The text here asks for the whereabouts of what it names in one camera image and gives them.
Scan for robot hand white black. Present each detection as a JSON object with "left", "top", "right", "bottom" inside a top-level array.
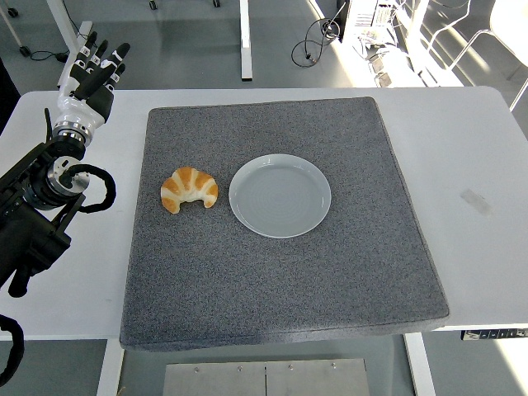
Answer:
[{"left": 53, "top": 31, "right": 131, "bottom": 132}]

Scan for croissant bread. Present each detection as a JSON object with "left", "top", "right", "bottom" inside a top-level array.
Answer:
[{"left": 160, "top": 166, "right": 219, "bottom": 215}]

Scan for round grey plate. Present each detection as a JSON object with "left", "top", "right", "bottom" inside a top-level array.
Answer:
[{"left": 229, "top": 153, "right": 332, "bottom": 239}]

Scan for grey metal plate with screws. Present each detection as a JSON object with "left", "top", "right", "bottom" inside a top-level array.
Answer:
[{"left": 162, "top": 357, "right": 370, "bottom": 396}]

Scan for white desk leg with foot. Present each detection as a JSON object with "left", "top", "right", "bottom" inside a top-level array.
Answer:
[{"left": 45, "top": 0, "right": 94, "bottom": 89}]

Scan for white straight desk leg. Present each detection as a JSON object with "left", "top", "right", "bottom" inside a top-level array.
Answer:
[{"left": 238, "top": 0, "right": 254, "bottom": 82}]

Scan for grey felt mat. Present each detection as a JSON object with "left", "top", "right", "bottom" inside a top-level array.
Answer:
[{"left": 119, "top": 97, "right": 450, "bottom": 351}]

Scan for white table leg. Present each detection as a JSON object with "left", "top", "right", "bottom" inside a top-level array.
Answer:
[
  {"left": 97, "top": 338, "right": 125, "bottom": 396},
  {"left": 403, "top": 332, "right": 437, "bottom": 396}
]

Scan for white chair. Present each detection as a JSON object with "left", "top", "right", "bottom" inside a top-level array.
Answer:
[{"left": 449, "top": 0, "right": 528, "bottom": 112}]

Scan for black table control panel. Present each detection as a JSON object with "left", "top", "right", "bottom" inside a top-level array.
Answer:
[{"left": 460, "top": 328, "right": 528, "bottom": 342}]

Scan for thin black cable with plug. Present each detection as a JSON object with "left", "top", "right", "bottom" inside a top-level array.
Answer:
[{"left": 28, "top": 49, "right": 71, "bottom": 64}]

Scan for black looped floor cable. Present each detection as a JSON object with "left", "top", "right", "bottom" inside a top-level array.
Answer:
[{"left": 291, "top": 7, "right": 346, "bottom": 67}]

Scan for equipment rack with cables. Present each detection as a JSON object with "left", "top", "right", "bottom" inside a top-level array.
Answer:
[{"left": 337, "top": 0, "right": 438, "bottom": 88}]

